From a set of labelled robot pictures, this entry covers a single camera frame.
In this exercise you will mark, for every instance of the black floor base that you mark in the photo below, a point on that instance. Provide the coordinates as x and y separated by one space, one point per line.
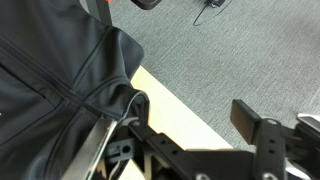
146 4

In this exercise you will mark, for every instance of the silver metal mount bracket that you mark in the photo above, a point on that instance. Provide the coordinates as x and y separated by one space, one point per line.
90 150

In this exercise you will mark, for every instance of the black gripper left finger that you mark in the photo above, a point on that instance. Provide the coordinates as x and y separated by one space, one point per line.
144 108

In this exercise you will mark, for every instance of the black zip jersey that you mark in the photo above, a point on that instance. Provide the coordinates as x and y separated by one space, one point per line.
50 66

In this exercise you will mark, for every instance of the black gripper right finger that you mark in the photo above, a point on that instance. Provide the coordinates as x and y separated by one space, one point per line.
270 146

